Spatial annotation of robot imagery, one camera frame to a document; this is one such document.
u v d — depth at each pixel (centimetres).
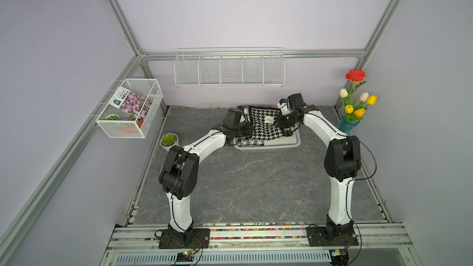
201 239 72
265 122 96
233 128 73
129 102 74
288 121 84
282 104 89
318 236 74
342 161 55
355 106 86
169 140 93
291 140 89
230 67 99
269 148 94
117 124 72
